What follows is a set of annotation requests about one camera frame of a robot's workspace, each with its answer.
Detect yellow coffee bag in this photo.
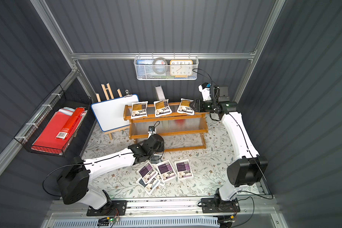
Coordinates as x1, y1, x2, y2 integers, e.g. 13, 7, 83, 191
177, 98, 195, 116
131, 101, 148, 119
154, 99, 172, 117

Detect purple coffee bag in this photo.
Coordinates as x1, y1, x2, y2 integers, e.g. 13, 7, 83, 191
174, 159, 194, 180
155, 160, 176, 182
137, 161, 157, 183

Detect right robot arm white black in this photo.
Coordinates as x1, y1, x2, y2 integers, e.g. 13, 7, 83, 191
190, 83, 268, 202

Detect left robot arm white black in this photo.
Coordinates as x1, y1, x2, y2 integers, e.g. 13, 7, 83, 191
57, 134, 164, 211

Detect blue-grey coffee bag front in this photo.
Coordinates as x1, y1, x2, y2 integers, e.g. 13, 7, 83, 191
137, 178, 161, 195

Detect orange wooden three-tier shelf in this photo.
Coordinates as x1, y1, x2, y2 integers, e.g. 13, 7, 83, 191
123, 103, 208, 152

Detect yellow square clock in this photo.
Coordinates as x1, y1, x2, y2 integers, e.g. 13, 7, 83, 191
170, 59, 193, 78

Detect round tape roll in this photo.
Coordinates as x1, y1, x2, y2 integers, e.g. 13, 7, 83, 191
152, 57, 168, 75

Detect wooden easel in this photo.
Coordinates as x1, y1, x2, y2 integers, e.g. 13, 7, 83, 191
96, 83, 123, 102

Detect blue box in basket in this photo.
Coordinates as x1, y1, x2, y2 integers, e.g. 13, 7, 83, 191
136, 59, 154, 67

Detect red long box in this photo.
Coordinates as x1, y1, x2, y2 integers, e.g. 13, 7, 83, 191
56, 107, 85, 140

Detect red folder stack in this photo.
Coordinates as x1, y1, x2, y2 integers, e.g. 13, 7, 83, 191
31, 107, 87, 156

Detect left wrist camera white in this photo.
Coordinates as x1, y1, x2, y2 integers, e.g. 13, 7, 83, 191
148, 125, 156, 137

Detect white wire wall basket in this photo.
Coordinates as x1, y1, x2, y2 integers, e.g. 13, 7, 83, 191
134, 55, 199, 81

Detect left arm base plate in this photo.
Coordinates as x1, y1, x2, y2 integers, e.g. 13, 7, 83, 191
86, 200, 127, 217

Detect white whiteboard blue frame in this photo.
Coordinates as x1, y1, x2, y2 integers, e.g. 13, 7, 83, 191
91, 94, 139, 132

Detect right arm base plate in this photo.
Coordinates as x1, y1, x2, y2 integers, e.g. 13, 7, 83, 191
198, 198, 240, 214

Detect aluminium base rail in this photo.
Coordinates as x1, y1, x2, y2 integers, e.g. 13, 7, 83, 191
45, 195, 281, 219

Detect black wire side basket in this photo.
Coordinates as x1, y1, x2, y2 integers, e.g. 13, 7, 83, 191
15, 87, 95, 158

